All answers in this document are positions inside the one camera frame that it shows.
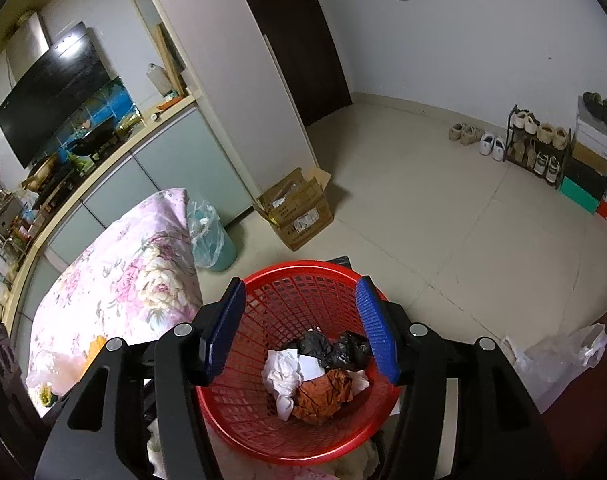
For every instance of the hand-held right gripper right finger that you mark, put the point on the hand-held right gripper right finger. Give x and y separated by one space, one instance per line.
378 330

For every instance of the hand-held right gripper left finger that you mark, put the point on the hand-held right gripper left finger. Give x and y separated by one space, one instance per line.
223 330

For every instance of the dark purple wrapper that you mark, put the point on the dark purple wrapper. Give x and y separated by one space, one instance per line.
351 350

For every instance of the clear plastic bag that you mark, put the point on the clear plastic bag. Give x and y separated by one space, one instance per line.
58 370

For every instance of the black plastic bag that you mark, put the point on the black plastic bag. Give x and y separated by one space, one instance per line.
308 346

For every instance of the white tissue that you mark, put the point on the white tissue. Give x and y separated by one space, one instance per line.
281 375

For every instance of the red plastic basket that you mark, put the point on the red plastic basket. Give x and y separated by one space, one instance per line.
293 300

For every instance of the brown wrapper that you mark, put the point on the brown wrapper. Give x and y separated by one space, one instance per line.
318 395

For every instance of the teal trash bin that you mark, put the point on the teal trash bin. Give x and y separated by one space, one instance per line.
218 250

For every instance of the pink floral blanket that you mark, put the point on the pink floral blanket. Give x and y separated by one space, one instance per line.
123 270

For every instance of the metal dish rack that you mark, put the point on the metal dish rack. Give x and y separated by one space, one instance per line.
8 225

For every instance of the cardboard box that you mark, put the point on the cardboard box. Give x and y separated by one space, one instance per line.
303 220

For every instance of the kitchen counter cabinet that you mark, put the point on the kitchen counter cabinet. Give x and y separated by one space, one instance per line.
183 160

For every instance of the black gas stove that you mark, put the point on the black gas stove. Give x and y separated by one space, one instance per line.
58 187

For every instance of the white plastic bag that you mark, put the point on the white plastic bag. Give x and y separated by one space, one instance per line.
558 360

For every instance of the bronze cooking pot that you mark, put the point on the bronze cooking pot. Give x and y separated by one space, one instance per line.
40 172

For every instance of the beige shoe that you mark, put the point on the beige shoe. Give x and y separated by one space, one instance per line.
472 136
457 132

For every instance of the white sneaker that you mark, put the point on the white sneaker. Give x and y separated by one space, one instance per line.
498 150
486 145

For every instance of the dark brown wooden furniture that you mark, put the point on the dark brown wooden furniture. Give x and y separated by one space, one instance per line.
593 385

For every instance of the black wok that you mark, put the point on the black wok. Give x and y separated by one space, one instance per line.
90 142

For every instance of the orange plate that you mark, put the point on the orange plate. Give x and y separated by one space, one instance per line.
172 102

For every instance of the black metal shoe rack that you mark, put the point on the black metal shoe rack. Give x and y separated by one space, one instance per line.
508 135

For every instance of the stack of shoe boxes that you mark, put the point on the stack of shoe boxes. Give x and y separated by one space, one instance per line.
583 180

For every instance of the white plastic bottle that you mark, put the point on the white plastic bottle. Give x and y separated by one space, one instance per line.
158 80

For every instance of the row of light shoes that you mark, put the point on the row of light shoes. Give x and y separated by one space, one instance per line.
551 135

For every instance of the wooden cutting board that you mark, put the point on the wooden cutting board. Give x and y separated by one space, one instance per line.
173 67

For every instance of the black range hood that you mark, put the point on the black range hood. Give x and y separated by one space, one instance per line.
53 85

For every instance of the dark wooden door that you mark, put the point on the dark wooden door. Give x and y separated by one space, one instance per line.
293 35

